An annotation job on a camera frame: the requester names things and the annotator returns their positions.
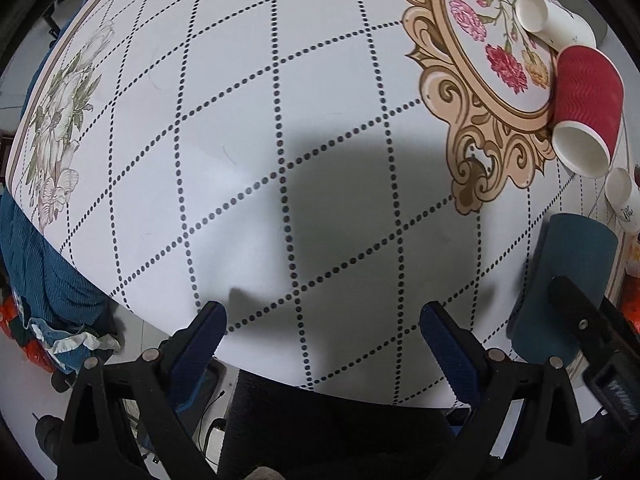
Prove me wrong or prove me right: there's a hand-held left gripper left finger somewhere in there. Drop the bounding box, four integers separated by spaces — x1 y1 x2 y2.
57 301 228 480

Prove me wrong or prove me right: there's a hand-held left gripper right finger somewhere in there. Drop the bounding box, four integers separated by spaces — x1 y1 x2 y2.
419 301 584 480

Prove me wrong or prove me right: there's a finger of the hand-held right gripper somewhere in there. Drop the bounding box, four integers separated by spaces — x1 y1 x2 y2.
547 275 640 368

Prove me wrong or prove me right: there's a dark teal paper cup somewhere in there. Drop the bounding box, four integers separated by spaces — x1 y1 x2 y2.
506 212 621 366

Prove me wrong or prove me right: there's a small white printed cup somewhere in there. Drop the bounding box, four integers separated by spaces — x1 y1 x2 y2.
604 166 640 235

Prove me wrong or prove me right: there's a red ripple paper cup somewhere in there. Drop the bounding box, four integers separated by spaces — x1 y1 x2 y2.
551 44 626 179

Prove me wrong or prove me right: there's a white paper cup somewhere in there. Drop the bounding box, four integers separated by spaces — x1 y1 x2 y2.
515 0 597 52

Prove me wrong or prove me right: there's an orange red bag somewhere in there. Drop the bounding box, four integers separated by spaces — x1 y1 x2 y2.
0 294 57 373

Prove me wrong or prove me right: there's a floral dotted tablecloth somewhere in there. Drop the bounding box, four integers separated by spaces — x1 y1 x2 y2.
6 0 640 407

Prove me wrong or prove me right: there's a teal corduroy cloth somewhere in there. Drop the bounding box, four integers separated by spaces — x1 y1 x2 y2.
0 189 122 375

